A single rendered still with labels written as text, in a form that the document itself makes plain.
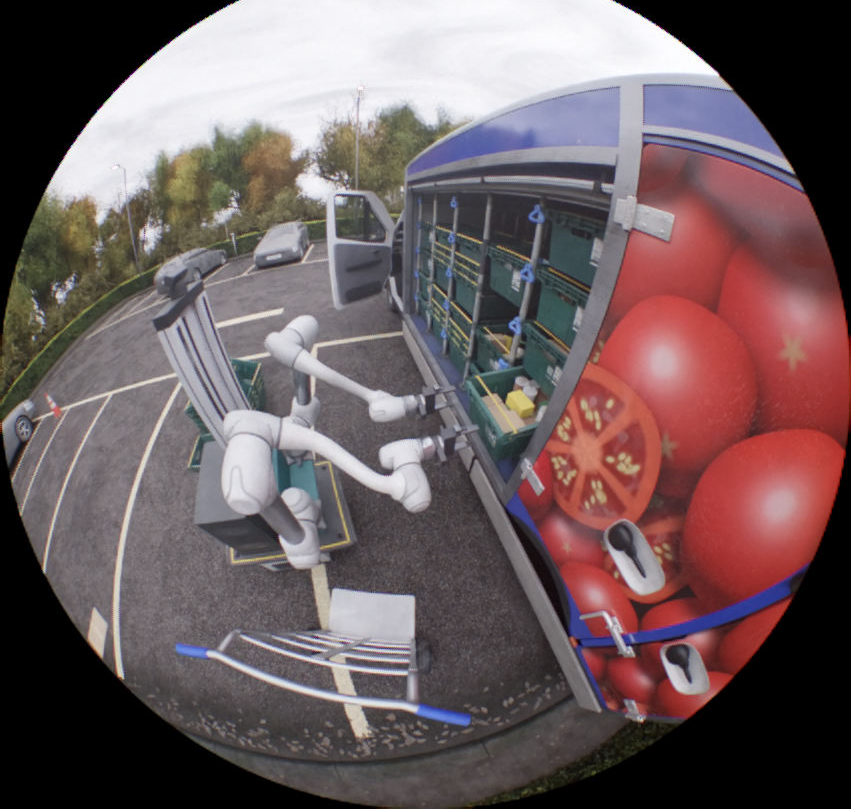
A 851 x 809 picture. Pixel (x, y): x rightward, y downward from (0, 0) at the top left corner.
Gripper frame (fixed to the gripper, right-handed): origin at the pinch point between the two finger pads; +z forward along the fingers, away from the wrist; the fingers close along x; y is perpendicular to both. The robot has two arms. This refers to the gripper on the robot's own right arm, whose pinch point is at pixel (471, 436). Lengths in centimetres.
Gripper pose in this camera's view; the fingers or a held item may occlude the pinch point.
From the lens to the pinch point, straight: 109.8
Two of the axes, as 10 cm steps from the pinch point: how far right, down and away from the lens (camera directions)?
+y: -2.9, -6.2, 7.3
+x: 0.0, 7.6, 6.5
